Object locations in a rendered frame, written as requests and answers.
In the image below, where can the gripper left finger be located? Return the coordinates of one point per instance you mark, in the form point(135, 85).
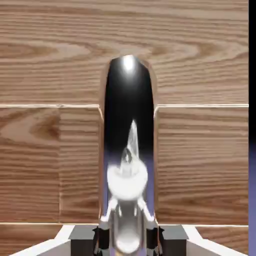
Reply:
point(82, 240)

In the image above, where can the light wood cabinet door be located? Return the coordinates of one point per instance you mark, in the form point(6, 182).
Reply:
point(50, 30)
point(24, 238)
point(200, 164)

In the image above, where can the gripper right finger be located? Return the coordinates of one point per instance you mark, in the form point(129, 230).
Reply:
point(174, 240)

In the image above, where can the light wood cabinet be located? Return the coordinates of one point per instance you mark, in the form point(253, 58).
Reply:
point(200, 160)

